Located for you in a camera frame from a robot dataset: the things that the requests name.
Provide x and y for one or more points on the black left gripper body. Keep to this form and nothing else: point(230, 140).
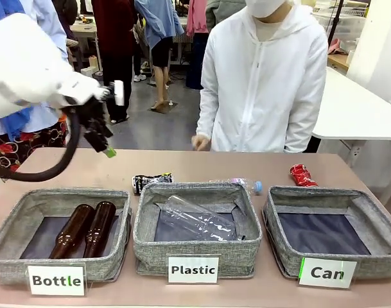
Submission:
point(94, 117)

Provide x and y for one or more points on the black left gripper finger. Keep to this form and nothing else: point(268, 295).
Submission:
point(109, 151)
point(94, 141)

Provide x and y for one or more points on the brown glass beer bottle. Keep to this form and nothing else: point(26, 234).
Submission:
point(99, 227)
point(71, 231)

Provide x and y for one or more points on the clear crushed plastic bottle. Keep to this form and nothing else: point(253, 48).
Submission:
point(198, 219)

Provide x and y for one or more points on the person left forearm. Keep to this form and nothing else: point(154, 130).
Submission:
point(302, 125)

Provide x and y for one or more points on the person right forearm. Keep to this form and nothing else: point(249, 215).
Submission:
point(208, 112)

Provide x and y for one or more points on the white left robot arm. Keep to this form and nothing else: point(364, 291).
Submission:
point(31, 70)

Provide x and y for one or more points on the crushed black can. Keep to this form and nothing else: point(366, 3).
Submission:
point(151, 180)

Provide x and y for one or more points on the grey fabric basket plastic label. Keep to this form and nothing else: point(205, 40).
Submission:
point(198, 250)

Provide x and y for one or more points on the grey fabric basket bottle label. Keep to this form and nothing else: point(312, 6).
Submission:
point(9, 256)

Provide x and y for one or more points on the crushed red can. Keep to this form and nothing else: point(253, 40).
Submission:
point(302, 176)

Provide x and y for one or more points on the white Can sign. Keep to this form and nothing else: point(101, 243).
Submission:
point(327, 273)

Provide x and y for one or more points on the grey fabric basket can label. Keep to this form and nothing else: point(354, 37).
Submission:
point(375, 260)

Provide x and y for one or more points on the person right hand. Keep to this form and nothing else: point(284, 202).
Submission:
point(200, 142)

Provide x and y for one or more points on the red floral cloth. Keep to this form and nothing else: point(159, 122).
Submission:
point(31, 141)

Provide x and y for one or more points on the person in dark red clothes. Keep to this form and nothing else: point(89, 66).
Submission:
point(116, 41)

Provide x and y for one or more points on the dark blue hanging garment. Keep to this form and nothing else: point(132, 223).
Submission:
point(15, 123)

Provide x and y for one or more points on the beige background work table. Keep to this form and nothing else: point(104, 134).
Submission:
point(84, 30)

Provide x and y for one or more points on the mannequin in light blue shirt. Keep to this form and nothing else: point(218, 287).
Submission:
point(50, 35)

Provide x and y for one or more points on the mannequin blue shirt black skirt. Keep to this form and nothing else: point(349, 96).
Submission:
point(160, 32)

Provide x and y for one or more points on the dark navy trousers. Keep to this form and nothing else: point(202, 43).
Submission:
point(195, 61)

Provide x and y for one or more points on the crushed plastic bottle pink label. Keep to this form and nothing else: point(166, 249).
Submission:
point(240, 183)

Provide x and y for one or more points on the white Bottle sign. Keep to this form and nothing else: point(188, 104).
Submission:
point(56, 279)

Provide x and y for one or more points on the pink hanging garment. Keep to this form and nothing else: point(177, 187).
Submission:
point(196, 16)

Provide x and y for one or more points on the white Plastic sign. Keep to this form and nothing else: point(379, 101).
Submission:
point(193, 269)

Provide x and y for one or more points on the grey green jacket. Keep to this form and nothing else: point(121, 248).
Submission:
point(219, 11)

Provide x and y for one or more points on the person in white hooded jacket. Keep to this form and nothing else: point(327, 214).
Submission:
point(262, 90)

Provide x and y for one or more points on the white face mask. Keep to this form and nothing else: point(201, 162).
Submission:
point(262, 8)

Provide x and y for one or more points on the white side table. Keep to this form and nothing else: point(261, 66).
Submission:
point(355, 109)

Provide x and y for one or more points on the clear plastic storage box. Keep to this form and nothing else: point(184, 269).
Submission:
point(349, 25)

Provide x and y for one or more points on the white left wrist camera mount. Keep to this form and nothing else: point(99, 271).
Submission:
point(118, 92)

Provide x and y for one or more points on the dark mannequin base plate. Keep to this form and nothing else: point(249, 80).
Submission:
point(163, 108)

